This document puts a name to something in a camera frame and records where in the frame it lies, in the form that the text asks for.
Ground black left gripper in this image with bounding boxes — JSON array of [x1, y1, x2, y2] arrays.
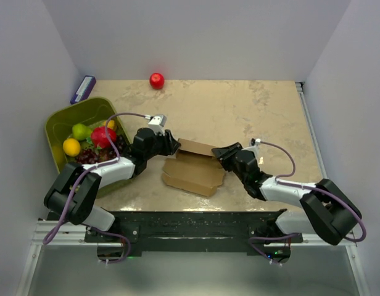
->
[[144, 129, 180, 161]]

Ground brown cardboard paper box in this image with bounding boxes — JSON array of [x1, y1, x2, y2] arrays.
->
[[162, 139, 225, 197]]

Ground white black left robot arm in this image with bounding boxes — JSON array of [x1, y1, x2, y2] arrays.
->
[[44, 128, 181, 242]]

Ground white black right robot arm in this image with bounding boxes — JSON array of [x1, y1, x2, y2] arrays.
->
[[212, 139, 366, 245]]

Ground purple white small box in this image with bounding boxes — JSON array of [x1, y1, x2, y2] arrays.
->
[[70, 75, 96, 105]]

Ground small orange fruit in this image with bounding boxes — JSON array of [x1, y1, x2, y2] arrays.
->
[[103, 120, 117, 131]]

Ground red apple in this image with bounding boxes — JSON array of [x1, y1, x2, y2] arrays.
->
[[149, 72, 165, 89]]

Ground red dragon fruit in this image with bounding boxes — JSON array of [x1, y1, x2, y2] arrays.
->
[[90, 126, 117, 149]]

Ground dark purple grapes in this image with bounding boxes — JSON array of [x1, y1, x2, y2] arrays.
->
[[75, 134, 128, 164]]

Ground olive green plastic bin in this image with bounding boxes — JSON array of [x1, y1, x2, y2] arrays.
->
[[44, 96, 138, 198]]

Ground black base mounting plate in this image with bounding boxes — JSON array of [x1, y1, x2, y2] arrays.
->
[[82, 210, 303, 263]]

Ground green pear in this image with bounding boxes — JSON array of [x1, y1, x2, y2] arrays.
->
[[72, 123, 93, 141]]

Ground yellow lemon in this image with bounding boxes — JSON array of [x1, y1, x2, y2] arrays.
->
[[62, 138, 81, 157]]

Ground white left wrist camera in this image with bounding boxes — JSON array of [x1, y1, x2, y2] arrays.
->
[[147, 114, 167, 135]]

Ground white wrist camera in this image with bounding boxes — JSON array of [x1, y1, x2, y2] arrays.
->
[[147, 114, 167, 135], [242, 138, 261, 157]]

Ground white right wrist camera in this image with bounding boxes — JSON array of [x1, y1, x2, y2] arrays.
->
[[242, 138, 261, 157]]

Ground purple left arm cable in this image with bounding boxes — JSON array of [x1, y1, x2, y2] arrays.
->
[[41, 111, 152, 246]]

